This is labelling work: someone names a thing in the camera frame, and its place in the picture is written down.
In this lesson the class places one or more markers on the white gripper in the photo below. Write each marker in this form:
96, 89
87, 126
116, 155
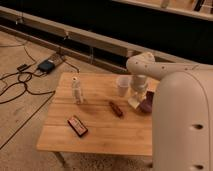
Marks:
138, 86

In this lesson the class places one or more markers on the black power adapter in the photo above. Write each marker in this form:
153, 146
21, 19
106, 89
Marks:
46, 66

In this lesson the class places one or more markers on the purple ceramic bowl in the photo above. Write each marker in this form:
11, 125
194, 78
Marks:
146, 105

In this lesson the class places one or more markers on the black and red box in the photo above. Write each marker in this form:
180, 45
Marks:
77, 126

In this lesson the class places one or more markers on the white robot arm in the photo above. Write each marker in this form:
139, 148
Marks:
182, 113

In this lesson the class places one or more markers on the wooden table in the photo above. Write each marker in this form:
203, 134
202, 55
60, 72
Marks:
107, 133

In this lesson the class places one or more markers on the small black floor box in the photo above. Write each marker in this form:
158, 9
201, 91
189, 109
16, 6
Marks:
22, 67

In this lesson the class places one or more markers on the clear plastic bottle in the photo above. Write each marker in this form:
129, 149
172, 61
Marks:
77, 91

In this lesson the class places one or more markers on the white sponge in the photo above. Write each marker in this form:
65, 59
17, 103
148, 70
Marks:
134, 105

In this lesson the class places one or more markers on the clear plastic cup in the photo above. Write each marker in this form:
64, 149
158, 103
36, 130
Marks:
123, 83

